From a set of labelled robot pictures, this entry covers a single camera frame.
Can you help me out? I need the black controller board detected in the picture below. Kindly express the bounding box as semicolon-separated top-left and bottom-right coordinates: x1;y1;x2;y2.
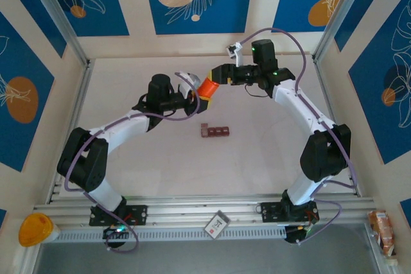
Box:
284;224;315;246
101;225;130;249

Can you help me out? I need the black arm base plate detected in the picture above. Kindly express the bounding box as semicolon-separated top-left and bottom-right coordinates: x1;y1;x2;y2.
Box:
89;203;149;227
259;200;320;224

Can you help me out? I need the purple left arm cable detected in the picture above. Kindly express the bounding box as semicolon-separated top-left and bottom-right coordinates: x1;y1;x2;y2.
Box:
64;71;202;255

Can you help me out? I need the brown weekly pill organizer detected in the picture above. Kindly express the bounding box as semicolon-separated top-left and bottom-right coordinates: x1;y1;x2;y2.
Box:
198;122;230;139

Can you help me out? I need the aluminium corner post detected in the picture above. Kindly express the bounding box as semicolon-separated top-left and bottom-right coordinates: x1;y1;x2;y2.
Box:
311;0;376;63
22;0;91;67

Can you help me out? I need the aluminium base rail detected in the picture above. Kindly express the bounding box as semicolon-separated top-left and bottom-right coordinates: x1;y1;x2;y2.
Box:
33;193;377;227

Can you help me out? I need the orange pill bottle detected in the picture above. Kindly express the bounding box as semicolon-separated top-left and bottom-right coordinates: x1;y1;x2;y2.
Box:
196;76;221;101

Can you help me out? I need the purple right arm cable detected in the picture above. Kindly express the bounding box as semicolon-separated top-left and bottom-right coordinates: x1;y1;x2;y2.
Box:
242;27;359;246

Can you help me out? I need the grey slotted cable duct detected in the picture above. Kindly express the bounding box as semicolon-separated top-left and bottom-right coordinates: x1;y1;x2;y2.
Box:
53;227;289;243

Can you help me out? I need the orange dome lamp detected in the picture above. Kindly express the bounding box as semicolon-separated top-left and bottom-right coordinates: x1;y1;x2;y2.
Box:
18;213;62;248

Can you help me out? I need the aluminium side rail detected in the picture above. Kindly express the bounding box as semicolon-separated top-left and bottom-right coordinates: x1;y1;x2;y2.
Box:
48;60;94;204
313;58;362;198

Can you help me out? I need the white card with red mark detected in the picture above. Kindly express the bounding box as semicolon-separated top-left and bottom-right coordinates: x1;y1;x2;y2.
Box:
204;209;232;241

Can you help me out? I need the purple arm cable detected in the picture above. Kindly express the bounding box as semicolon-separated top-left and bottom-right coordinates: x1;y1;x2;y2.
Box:
64;71;202;255
242;27;359;246

